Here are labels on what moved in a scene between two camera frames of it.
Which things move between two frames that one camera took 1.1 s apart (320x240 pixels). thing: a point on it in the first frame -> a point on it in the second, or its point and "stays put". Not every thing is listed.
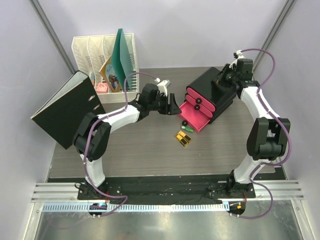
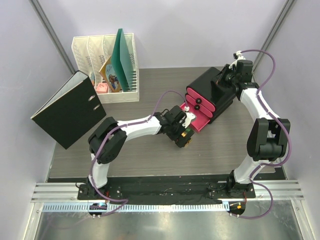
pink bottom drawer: [195, 117] stays put
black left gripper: [174, 108] -> [179, 139]
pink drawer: [203, 108] stays put
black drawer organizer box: [221, 95] stays put
